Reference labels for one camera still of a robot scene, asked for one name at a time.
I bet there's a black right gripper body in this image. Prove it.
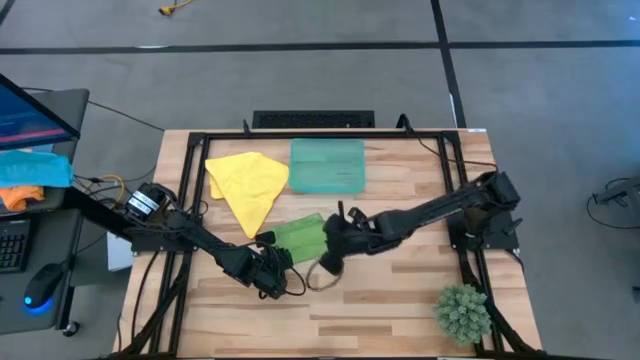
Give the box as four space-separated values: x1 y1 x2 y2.
332 199 387 277

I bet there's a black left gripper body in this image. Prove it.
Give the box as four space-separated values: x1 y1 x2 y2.
249 231 289 301

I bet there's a green microfiber towel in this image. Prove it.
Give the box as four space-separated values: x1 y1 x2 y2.
269 213 330 265

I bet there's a yellow microfiber towel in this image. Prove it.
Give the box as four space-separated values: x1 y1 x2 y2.
204 151 290 240

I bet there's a teal translucent plastic basket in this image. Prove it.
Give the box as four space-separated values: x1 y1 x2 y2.
288 138 366 195

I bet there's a black keyboard at table edge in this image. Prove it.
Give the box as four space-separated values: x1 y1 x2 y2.
251 109 376 130

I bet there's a green artificial plant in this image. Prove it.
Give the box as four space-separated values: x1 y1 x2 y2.
432 283 494 347

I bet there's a grey side desk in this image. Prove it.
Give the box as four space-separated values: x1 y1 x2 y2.
0 88 91 337

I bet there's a black computer mouse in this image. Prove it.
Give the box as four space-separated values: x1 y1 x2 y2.
23 263 65 312

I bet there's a blue cloth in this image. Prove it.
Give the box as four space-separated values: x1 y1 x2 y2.
0 149 75 189

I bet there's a black backlit keyboard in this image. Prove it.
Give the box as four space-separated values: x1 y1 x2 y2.
0 219 31 275

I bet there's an orange cloth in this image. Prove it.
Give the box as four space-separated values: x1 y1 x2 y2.
0 185 45 212

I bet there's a black floor stand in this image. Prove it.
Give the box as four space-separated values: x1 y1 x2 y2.
587 174 640 231

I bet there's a computer monitor with blue screen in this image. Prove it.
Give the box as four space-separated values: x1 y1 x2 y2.
0 73 81 151

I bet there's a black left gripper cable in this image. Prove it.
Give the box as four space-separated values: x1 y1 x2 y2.
283 263 308 298

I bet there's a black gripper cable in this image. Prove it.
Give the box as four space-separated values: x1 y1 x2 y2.
305 257 346 293
283 263 308 298

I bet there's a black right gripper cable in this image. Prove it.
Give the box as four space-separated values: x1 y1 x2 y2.
305 257 346 293

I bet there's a black aluminium table frame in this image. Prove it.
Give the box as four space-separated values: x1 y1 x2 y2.
102 113 549 360

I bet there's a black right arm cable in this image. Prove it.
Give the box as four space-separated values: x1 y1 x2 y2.
413 132 499 171

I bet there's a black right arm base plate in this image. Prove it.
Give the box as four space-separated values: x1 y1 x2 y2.
446 209 521 252

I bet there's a yellow wire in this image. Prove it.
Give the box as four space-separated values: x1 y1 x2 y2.
82 173 126 202

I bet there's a thin black floor cable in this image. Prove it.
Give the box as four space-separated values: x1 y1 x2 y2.
22 87 166 133

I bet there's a yellow floor cable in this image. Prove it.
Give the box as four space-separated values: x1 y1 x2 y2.
158 0 194 16

